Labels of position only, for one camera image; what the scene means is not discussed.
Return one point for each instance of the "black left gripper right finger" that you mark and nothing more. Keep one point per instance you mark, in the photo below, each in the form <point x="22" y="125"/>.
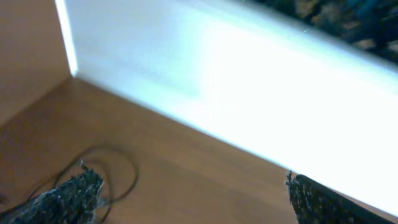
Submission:
<point x="314" y="203"/>

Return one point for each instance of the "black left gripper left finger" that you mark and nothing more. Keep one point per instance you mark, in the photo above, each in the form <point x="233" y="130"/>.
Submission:
<point x="72" y="202"/>

